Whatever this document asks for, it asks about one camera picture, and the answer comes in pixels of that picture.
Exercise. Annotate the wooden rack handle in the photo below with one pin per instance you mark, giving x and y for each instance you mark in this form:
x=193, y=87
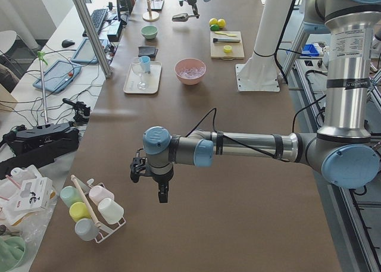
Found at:
x=84, y=199

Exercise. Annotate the pink cup in rack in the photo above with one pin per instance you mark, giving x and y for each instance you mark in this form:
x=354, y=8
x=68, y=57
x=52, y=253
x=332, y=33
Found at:
x=98, y=193

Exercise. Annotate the yellow lemon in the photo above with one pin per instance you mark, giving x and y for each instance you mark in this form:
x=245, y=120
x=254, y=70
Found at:
x=221, y=23
x=213, y=21

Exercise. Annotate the blue tablet far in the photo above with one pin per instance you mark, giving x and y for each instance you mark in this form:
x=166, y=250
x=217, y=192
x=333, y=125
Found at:
x=84, y=53

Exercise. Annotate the blue tablet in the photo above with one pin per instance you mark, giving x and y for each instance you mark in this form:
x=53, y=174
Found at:
x=59, y=75
x=84, y=53

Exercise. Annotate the steel muddler black tip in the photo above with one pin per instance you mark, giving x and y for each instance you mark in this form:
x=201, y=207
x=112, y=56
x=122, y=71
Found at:
x=220, y=40

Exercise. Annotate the green cup in rack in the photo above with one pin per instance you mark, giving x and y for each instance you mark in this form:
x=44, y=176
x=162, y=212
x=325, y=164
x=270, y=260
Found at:
x=70, y=195

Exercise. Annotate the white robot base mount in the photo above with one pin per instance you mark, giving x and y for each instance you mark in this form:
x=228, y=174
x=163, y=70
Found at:
x=260, y=72

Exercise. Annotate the yellow cup in rack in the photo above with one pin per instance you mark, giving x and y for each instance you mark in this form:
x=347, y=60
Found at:
x=78, y=211

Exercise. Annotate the half lemon slice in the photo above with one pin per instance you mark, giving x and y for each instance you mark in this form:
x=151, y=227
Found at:
x=227, y=49

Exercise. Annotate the stainless steel ice scoop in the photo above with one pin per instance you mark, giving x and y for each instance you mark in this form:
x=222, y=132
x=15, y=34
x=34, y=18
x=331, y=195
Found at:
x=182, y=17

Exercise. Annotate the white cup in rack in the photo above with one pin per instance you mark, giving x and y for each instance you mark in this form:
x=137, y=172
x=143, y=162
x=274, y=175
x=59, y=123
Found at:
x=111, y=211

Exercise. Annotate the bamboo cutting board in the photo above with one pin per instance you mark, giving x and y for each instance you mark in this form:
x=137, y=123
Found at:
x=216, y=49

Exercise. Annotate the clear wine glass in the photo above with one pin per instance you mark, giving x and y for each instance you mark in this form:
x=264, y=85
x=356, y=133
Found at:
x=137, y=69

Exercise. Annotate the green bowl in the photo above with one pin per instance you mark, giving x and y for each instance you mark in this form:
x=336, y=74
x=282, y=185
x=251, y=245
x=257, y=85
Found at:
x=149, y=32

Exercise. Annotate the green lime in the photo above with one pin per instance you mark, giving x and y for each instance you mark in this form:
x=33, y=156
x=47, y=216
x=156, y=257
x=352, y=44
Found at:
x=214, y=28

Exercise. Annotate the pink bowl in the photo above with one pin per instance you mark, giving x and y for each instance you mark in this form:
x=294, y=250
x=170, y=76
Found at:
x=188, y=63

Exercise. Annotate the grey folded cloth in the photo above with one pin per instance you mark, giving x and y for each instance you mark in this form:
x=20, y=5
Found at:
x=150, y=51

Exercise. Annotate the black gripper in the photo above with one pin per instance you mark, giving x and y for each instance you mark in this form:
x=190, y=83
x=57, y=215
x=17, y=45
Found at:
x=190, y=0
x=161, y=181

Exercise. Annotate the yellow plastic knife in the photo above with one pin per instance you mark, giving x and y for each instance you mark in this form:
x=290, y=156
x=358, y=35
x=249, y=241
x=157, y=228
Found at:
x=225, y=34

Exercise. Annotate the black device case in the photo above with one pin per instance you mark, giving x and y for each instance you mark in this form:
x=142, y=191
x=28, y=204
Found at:
x=39, y=146

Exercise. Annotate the black keyboard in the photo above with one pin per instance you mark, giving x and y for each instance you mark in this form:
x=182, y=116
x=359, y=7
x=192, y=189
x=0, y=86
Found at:
x=98, y=16

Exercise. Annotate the blue tablet near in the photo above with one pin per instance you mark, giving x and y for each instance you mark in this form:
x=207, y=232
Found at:
x=59, y=75

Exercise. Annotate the black computer mouse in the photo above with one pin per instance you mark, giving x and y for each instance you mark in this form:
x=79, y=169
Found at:
x=67, y=43

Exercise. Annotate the cream serving tray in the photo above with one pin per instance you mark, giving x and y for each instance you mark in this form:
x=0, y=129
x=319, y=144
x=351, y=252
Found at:
x=152, y=80

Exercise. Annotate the aluminium frame post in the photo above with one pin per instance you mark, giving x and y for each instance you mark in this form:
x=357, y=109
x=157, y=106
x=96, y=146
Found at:
x=87, y=23

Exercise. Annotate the black picture frame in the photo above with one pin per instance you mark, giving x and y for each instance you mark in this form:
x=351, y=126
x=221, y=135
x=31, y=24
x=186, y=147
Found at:
x=157, y=5

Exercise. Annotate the white wire cup rack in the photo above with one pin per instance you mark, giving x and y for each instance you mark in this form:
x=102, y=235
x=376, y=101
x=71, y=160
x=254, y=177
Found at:
x=97, y=215

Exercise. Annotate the clear ice cubes pile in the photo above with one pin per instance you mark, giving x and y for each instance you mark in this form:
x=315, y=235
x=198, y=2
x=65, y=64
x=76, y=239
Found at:
x=191, y=73

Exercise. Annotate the blue plastic cup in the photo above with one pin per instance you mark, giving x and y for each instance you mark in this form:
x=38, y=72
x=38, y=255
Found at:
x=145, y=63

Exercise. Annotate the grey cup in rack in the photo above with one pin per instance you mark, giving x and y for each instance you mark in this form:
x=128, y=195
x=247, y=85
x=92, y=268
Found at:
x=86, y=229

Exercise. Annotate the white product box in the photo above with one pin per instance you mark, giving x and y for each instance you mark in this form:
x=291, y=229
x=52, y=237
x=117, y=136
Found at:
x=34, y=195

